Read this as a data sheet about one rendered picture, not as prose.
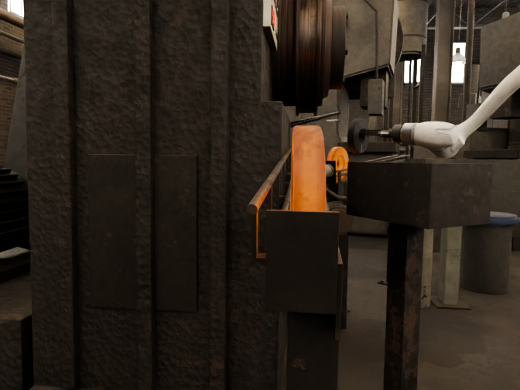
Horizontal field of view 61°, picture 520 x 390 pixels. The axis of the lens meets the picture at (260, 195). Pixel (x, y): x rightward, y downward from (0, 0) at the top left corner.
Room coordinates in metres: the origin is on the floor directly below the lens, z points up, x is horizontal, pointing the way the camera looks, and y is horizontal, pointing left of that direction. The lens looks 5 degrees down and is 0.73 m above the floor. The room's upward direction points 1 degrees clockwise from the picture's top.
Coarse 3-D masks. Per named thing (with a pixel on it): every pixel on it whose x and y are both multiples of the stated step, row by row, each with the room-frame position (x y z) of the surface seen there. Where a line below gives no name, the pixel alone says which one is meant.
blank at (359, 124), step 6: (354, 120) 1.98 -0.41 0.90; (360, 120) 1.97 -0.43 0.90; (354, 126) 1.95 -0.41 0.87; (360, 126) 1.98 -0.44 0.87; (366, 126) 2.02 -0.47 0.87; (348, 132) 1.95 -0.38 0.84; (354, 132) 1.94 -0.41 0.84; (348, 138) 1.95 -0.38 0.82; (354, 138) 1.95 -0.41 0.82; (360, 138) 2.04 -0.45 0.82; (366, 138) 2.03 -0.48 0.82; (348, 144) 1.96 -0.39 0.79; (354, 144) 1.95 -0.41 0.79; (360, 144) 1.99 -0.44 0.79; (366, 144) 2.04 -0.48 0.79; (354, 150) 1.97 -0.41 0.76; (360, 150) 1.99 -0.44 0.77
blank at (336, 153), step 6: (330, 150) 2.05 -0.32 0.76; (336, 150) 2.04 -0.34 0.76; (342, 150) 2.08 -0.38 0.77; (330, 156) 2.03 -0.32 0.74; (336, 156) 2.04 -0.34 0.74; (342, 156) 2.08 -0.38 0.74; (336, 162) 2.04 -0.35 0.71; (342, 162) 2.10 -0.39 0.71; (336, 168) 2.04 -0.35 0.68; (342, 168) 2.09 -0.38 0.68; (336, 174) 2.04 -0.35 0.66
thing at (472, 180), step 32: (352, 192) 1.13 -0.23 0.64; (384, 192) 1.03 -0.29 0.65; (416, 192) 0.95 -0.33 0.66; (448, 192) 0.94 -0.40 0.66; (480, 192) 1.00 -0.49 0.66; (416, 224) 0.95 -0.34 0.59; (448, 224) 0.95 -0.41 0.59; (416, 256) 1.08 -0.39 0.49; (416, 288) 1.08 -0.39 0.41; (416, 320) 1.08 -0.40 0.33; (416, 352) 1.09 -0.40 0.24; (384, 384) 1.11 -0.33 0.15; (416, 384) 1.09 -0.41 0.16
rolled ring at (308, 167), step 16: (304, 128) 0.51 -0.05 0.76; (320, 128) 0.51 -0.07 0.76; (304, 144) 0.48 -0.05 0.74; (320, 144) 0.48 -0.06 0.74; (304, 160) 0.47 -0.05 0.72; (320, 160) 0.47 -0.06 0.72; (304, 176) 0.46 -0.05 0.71; (320, 176) 0.46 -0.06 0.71; (304, 192) 0.45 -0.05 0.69; (320, 192) 0.45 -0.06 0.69; (304, 208) 0.45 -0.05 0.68; (320, 208) 0.45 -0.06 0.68
